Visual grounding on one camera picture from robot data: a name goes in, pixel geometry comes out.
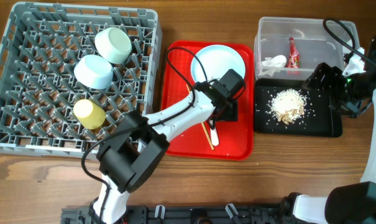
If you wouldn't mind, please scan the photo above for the light blue round plate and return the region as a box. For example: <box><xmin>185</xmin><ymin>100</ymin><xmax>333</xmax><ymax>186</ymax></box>
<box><xmin>191</xmin><ymin>45</ymin><xmax>245</xmax><ymax>83</ymax></box>

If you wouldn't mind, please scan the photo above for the grey plastic dishwasher rack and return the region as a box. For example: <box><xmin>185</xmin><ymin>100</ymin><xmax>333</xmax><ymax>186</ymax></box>
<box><xmin>0</xmin><ymin>2</ymin><xmax>162</xmax><ymax>157</ymax></box>

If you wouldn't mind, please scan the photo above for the yellow plastic cup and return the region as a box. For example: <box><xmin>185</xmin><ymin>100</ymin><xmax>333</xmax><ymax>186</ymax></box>
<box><xmin>73</xmin><ymin>99</ymin><xmax>106</xmax><ymax>129</ymax></box>

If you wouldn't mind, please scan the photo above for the wooden chopstick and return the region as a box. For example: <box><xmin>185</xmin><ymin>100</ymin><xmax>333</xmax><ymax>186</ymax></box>
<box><xmin>185</xmin><ymin>84</ymin><xmax>214</xmax><ymax>151</ymax></box>

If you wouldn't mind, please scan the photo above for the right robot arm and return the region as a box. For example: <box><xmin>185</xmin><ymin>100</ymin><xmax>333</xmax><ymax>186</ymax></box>
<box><xmin>279</xmin><ymin>36</ymin><xmax>376</xmax><ymax>223</ymax></box>

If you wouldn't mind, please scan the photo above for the white tissue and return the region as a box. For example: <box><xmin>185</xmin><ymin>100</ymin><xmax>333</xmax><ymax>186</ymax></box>
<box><xmin>261</xmin><ymin>55</ymin><xmax>287</xmax><ymax>68</ymax></box>

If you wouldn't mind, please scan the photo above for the red plastic tray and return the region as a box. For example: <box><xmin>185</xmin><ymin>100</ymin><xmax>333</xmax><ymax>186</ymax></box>
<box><xmin>161</xmin><ymin>40</ymin><xmax>254</xmax><ymax>161</ymax></box>

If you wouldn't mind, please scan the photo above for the black plastic tray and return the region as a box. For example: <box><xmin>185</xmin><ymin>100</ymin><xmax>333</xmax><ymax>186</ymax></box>
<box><xmin>254</xmin><ymin>78</ymin><xmax>342</xmax><ymax>138</ymax></box>

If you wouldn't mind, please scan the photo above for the white plastic fork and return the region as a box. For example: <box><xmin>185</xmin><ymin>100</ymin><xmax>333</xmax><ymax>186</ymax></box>
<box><xmin>209</xmin><ymin>120</ymin><xmax>219</xmax><ymax>146</ymax></box>

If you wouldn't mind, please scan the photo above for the food scraps and rice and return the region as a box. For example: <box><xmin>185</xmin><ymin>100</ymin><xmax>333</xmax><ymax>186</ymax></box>
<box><xmin>265</xmin><ymin>88</ymin><xmax>314</xmax><ymax>126</ymax></box>

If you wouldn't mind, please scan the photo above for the clear plastic bin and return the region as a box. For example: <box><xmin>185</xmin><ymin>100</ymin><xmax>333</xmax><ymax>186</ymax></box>
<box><xmin>254</xmin><ymin>17</ymin><xmax>349</xmax><ymax>80</ymax></box>

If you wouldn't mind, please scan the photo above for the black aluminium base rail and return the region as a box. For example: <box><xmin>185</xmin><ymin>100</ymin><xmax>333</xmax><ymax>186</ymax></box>
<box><xmin>60</xmin><ymin>203</ymin><xmax>300</xmax><ymax>224</ymax></box>

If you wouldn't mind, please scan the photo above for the red snack wrapper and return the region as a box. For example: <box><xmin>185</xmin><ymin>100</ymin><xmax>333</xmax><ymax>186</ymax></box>
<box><xmin>287</xmin><ymin>37</ymin><xmax>300</xmax><ymax>68</ymax></box>

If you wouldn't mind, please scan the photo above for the light blue bowl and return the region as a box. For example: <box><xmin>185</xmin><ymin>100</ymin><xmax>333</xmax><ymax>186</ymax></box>
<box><xmin>74</xmin><ymin>55</ymin><xmax>113</xmax><ymax>90</ymax></box>

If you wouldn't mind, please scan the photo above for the green bowl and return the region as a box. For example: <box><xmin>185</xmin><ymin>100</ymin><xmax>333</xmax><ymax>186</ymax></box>
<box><xmin>94</xmin><ymin>27</ymin><xmax>132</xmax><ymax>64</ymax></box>

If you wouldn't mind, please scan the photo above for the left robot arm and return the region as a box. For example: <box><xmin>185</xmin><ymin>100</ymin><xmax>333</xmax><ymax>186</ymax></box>
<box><xmin>93</xmin><ymin>69</ymin><xmax>245</xmax><ymax>223</ymax></box>

